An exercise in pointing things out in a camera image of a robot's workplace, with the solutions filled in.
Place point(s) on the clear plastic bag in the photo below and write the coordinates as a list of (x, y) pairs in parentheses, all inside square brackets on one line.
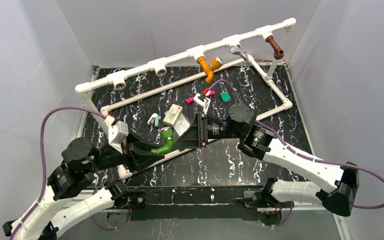
[(182, 125)]

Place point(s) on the small green plastic piece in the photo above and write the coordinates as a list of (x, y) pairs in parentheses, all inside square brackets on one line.
[(225, 97)]

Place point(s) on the white teal thread tape roll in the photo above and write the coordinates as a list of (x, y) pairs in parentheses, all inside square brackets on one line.
[(154, 120)]

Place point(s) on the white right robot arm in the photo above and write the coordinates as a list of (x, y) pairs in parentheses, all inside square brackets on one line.
[(331, 186)]

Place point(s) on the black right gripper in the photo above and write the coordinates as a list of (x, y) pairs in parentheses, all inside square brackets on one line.
[(191, 138)]

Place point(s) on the black marble table mat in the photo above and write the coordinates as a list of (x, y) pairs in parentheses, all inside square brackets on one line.
[(220, 163)]

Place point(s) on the brown plastic faucet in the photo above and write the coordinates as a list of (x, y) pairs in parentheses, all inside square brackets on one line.
[(278, 52)]

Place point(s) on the green plastic faucet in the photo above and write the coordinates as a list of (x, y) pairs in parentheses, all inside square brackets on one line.
[(167, 135)]

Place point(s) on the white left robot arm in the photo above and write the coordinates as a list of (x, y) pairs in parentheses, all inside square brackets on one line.
[(47, 219)]

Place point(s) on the chrome metal faucet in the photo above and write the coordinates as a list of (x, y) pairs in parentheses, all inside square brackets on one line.
[(235, 50)]

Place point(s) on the small beige cardboard box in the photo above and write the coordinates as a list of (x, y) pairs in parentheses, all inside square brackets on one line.
[(172, 115)]

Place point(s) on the white PVC pipe frame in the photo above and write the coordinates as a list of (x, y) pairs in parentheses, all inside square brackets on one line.
[(154, 86)]

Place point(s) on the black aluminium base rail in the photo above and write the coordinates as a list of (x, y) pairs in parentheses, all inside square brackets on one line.
[(202, 202)]

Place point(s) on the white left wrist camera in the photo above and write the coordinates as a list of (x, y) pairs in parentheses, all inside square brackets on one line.
[(117, 132)]

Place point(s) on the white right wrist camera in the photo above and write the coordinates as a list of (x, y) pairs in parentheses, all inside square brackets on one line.
[(205, 107)]

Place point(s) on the pink plastic strip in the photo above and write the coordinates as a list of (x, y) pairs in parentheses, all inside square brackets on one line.
[(189, 100)]

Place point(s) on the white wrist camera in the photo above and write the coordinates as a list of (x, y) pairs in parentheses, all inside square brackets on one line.
[(205, 107), (117, 132)]

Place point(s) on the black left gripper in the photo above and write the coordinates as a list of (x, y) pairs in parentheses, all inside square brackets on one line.
[(142, 147)]

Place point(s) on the orange plastic faucet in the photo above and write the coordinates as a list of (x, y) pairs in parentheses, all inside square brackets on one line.
[(209, 68)]

